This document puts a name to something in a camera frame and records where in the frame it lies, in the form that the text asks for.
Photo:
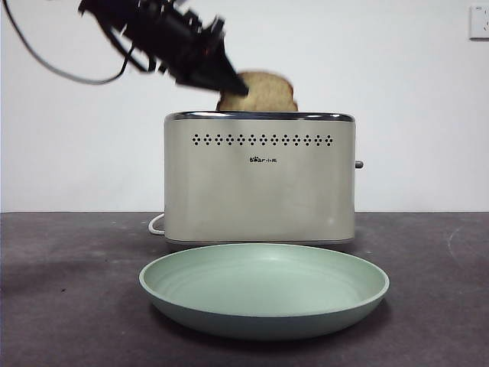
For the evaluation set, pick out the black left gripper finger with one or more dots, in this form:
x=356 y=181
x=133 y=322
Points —
x=214 y=72

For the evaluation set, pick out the large toasted bread slice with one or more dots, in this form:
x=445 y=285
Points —
x=269 y=95

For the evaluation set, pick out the pale green round plate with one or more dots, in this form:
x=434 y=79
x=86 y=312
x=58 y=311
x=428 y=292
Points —
x=263 y=290

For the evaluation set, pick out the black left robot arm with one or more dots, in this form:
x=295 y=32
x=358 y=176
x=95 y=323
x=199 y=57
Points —
x=160 y=30

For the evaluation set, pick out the cream toaster with chrome top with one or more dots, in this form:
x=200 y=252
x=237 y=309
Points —
x=260 y=191

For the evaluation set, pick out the white wall socket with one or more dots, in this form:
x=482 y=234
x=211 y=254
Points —
x=480 y=23

